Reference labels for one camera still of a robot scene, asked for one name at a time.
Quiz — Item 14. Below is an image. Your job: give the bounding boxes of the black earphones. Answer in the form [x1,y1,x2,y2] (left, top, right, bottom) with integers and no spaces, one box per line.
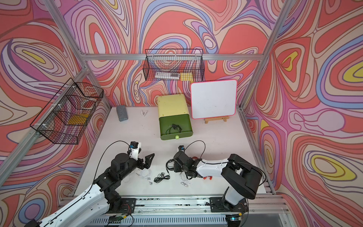
[165,159,175,174]
[154,172,170,183]
[165,124,182,134]

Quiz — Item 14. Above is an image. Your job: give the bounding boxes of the green drawer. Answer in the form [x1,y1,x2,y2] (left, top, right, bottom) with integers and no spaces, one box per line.
[159,114,193,141]

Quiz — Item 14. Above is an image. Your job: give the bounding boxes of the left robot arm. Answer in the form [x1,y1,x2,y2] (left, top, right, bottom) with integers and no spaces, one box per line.
[25,153,155,227]

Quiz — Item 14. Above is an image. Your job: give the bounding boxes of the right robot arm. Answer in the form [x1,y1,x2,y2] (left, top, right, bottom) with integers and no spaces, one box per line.
[174,150,263,206]

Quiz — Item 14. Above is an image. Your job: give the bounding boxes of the white earphones middle left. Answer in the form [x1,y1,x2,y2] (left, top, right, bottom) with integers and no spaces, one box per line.
[136,168,153,185]

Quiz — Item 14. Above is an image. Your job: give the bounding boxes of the white earphones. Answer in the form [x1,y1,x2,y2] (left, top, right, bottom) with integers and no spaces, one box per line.
[179,172,190,187]
[136,168,153,185]
[122,174,133,183]

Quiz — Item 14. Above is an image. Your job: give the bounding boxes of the white earphones far left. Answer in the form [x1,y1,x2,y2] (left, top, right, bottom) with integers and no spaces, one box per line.
[122,174,133,183]

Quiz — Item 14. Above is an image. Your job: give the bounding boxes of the white earphones right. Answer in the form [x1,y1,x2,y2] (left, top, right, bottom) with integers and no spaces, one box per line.
[179,172,190,187]

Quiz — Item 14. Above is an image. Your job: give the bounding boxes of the yellow green drawer cabinet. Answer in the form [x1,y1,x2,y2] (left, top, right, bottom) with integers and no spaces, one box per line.
[157,94,189,118]

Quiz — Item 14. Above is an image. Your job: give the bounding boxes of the wooden easel stand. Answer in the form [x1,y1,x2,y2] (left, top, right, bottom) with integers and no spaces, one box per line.
[204,116,230,124]

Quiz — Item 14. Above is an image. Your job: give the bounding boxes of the grey sponge block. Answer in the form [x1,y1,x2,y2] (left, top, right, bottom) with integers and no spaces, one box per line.
[116,105,128,122]

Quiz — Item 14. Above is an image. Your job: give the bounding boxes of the pink framed whiteboard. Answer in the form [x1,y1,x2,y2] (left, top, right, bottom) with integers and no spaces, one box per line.
[191,79,237,119]

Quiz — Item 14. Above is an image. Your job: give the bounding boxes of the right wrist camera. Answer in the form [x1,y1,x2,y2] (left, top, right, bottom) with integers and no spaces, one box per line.
[178,145,185,153]

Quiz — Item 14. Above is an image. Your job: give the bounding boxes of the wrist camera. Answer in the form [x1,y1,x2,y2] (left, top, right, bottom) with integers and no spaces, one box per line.
[128,141,141,161]
[178,145,185,153]

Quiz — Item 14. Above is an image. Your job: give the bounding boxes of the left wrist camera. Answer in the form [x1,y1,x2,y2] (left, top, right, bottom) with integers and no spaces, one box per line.
[128,141,141,161]

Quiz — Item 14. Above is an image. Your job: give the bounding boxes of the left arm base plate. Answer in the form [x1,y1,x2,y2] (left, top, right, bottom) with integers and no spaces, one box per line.
[109,198,136,214]

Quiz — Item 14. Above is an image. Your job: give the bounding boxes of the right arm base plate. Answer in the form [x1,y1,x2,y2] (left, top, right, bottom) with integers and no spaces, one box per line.
[207,197,249,213]

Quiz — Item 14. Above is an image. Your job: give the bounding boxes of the left black wire basket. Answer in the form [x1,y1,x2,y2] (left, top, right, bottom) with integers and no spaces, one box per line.
[30,79,104,145]

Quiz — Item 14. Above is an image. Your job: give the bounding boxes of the black wire basket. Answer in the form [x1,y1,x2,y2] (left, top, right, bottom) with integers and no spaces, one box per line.
[143,48,205,83]
[30,79,104,145]

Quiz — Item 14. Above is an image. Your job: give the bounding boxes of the back black wire basket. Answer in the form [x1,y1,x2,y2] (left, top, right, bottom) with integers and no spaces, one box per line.
[143,48,205,83]

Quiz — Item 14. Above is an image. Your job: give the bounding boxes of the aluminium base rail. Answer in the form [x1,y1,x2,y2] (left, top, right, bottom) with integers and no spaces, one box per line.
[87,194,296,227]

